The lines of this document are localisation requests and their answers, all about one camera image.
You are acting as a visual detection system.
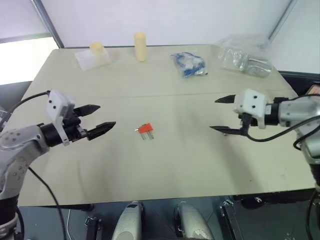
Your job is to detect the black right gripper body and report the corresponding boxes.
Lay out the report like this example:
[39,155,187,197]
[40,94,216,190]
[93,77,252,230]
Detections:
[238,113,259,136]

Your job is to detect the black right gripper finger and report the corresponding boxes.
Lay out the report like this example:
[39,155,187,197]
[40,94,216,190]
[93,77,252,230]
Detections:
[214,94,237,105]
[209,125,242,136]

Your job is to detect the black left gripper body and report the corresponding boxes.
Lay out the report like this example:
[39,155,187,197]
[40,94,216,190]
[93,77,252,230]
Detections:
[61,107,89,143]

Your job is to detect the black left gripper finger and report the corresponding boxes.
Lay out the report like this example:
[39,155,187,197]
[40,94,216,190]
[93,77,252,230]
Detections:
[86,121,117,141]
[78,104,102,118]

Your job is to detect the red plastic component with pins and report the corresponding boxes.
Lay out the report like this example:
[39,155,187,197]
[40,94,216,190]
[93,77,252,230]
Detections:
[138,122,154,134]

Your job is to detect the crumpled clear plastic bag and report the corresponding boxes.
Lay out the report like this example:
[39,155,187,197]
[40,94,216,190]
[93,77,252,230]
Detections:
[216,34,273,79]

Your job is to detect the plastic bag with blue parts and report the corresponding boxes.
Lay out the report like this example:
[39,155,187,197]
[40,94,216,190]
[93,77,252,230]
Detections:
[170,51,209,79]

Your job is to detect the short cream cylinder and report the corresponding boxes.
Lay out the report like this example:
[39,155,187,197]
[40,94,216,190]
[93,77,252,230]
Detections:
[89,42,105,58]

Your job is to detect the tall cream cylinder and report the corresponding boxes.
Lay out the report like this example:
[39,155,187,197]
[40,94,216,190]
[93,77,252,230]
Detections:
[133,32,147,62]

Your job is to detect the grey rounded robot leg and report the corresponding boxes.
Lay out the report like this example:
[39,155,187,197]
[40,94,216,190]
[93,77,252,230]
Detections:
[110,200,144,240]
[173,200,214,240]

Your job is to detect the grey metal slanted pole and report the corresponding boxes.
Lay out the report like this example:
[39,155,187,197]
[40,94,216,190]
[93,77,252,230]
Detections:
[268,0,294,41]

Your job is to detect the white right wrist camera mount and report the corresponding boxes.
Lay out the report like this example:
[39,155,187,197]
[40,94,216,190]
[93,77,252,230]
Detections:
[232,88,268,130]

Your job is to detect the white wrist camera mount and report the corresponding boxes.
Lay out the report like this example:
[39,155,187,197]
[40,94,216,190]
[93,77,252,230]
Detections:
[45,89,76,147]
[232,88,268,130]

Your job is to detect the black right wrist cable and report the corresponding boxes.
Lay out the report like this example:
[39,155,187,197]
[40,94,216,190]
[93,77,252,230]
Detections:
[243,113,320,151]

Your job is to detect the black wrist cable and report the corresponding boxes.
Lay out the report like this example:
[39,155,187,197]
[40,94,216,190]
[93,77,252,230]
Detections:
[243,113,320,151]
[0,90,50,131]

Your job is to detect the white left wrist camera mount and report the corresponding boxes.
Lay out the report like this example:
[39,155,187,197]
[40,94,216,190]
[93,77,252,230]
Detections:
[45,89,76,147]

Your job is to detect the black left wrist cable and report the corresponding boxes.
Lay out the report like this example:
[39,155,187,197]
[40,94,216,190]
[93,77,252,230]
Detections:
[0,90,50,131]

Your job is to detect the thin black hanging cable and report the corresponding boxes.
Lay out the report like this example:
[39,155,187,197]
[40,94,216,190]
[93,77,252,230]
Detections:
[27,166,68,240]

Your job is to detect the black metal bracket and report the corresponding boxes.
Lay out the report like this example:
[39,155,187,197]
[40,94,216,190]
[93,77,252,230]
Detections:
[219,199,245,240]
[84,216,103,240]

